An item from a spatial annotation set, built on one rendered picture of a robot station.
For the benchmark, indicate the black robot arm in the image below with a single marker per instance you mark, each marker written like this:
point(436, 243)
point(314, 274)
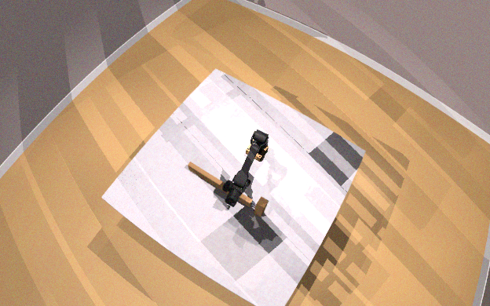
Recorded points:
point(240, 179)

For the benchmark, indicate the wooden post with vertical slot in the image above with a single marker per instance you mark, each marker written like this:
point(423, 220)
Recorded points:
point(261, 206)

